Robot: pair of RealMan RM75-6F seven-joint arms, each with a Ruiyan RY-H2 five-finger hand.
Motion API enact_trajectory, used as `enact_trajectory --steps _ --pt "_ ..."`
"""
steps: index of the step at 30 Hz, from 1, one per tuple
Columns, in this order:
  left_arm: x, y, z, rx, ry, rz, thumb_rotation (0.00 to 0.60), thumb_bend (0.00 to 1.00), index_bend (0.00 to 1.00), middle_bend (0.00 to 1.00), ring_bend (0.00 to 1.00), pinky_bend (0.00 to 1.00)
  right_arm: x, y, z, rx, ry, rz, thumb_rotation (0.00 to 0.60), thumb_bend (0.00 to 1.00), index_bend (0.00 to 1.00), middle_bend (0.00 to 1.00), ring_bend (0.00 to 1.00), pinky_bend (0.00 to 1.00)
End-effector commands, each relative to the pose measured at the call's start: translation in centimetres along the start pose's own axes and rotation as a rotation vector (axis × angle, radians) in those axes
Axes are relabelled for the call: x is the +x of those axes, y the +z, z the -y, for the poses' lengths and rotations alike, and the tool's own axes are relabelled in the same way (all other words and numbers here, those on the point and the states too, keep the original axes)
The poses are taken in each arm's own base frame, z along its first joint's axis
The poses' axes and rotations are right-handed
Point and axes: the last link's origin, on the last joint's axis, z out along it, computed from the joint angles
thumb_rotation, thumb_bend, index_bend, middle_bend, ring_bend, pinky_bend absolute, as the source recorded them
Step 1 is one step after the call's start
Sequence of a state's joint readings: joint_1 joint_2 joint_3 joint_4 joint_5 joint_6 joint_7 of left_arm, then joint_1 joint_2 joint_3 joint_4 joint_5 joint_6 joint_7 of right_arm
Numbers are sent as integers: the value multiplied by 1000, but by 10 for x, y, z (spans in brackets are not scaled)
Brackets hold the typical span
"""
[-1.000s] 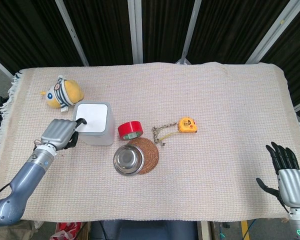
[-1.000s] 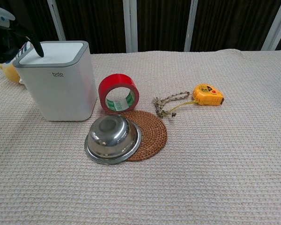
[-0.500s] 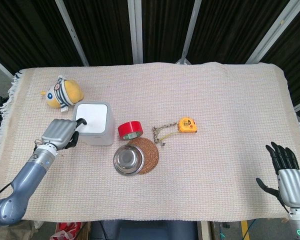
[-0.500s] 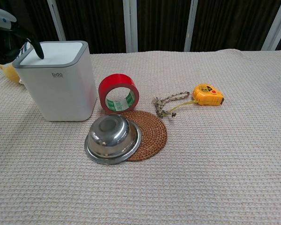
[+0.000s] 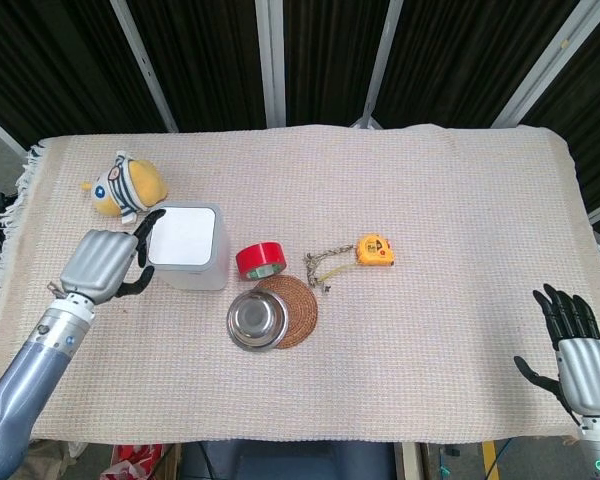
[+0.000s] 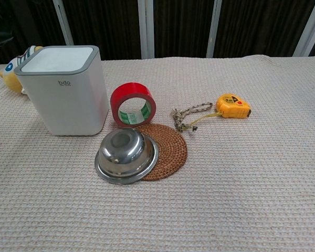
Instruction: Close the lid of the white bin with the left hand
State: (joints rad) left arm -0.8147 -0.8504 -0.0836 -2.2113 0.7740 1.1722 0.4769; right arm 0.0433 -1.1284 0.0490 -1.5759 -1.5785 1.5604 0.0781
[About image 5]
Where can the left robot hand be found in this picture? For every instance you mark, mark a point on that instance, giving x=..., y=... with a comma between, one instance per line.
x=100, y=260

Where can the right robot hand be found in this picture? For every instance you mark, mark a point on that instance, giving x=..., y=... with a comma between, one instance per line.
x=587, y=370

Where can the white trash bin lid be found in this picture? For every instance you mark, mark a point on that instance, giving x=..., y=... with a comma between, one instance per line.
x=180, y=235

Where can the dark robot base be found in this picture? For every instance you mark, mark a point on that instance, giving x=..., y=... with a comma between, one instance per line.
x=290, y=462

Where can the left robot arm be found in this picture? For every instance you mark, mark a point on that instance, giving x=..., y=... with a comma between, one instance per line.
x=35, y=360

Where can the beige woven tablecloth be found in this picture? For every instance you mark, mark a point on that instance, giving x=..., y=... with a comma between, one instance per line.
x=405, y=375

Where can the yellow plush toy striped shirt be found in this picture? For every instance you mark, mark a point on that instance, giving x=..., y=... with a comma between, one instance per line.
x=147, y=185

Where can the red tape roll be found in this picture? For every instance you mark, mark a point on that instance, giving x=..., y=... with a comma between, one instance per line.
x=261, y=252

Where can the stainless steel bowl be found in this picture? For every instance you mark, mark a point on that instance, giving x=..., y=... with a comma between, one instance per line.
x=255, y=320

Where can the red plastic bag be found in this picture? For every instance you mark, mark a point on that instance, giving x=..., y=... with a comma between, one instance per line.
x=135, y=462

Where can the round woven rattan coaster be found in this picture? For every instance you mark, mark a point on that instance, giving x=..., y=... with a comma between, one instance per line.
x=302, y=310

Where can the yellow tape measure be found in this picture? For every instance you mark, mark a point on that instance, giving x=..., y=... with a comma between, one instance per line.
x=375, y=250

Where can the white frame post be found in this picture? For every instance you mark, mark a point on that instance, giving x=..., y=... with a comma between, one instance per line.
x=145, y=65
x=550, y=60
x=271, y=60
x=0, y=131
x=380, y=65

